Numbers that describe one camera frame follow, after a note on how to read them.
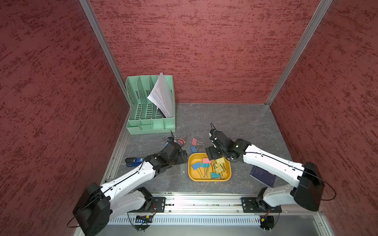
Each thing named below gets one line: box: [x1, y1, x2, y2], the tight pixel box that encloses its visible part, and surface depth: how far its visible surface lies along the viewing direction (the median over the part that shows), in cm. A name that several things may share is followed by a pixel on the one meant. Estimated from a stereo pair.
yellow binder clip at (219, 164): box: [214, 157, 227, 175], surface depth 87 cm
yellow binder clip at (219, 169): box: [215, 166, 224, 179], surface depth 85 cm
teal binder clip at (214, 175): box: [210, 172, 221, 180], surface depth 85 cm
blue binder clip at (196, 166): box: [191, 161, 204, 178], surface depth 89 cm
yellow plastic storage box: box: [188, 152, 232, 182], surface depth 87 cm
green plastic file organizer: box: [125, 74, 176, 136], surface depth 105 cm
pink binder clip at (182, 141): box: [177, 133, 190, 147], surface depth 99 cm
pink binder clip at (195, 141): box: [191, 137, 205, 147], surface depth 99 cm
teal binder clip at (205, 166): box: [201, 161, 211, 178], surface depth 88 cm
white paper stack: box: [147, 71, 175, 118], surface depth 97 cm
